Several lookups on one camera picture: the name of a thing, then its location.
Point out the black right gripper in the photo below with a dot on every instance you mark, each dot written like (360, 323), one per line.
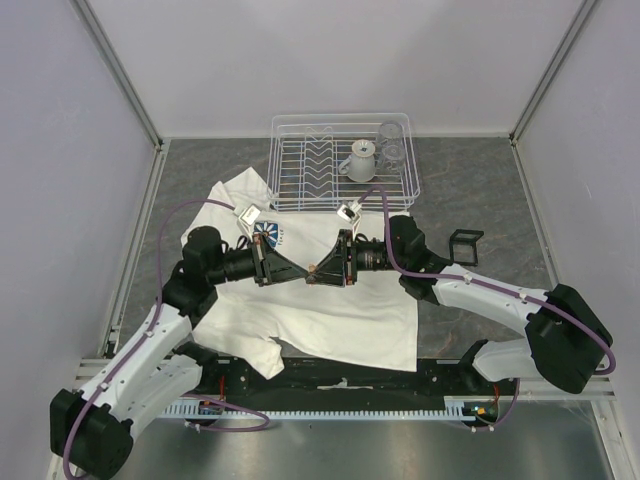
(337, 265)

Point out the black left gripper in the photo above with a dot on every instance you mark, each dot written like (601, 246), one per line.
(269, 265)

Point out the white t-shirt with flower print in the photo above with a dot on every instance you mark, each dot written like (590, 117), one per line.
(373, 323)

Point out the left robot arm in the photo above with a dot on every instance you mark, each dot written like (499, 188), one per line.
(94, 429)

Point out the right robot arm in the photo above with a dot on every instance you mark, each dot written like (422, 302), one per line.
(561, 339)

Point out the white ceramic mug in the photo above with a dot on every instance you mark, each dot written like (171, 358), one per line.
(360, 166)

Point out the near clear plastic cup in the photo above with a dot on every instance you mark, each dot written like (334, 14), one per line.
(392, 158)

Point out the clear plastic cup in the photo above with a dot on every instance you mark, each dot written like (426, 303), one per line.
(390, 132)
(392, 158)

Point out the far clear plastic cup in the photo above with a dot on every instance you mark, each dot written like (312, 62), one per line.
(390, 132)

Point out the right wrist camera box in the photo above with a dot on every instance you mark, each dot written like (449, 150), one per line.
(352, 214)

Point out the white wire dish rack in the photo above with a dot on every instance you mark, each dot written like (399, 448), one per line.
(319, 161)

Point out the small black frame stand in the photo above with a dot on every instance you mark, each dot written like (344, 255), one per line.
(463, 246)

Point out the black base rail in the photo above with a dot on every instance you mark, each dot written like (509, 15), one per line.
(235, 377)

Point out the white slotted cable duct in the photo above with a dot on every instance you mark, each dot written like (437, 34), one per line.
(192, 409)

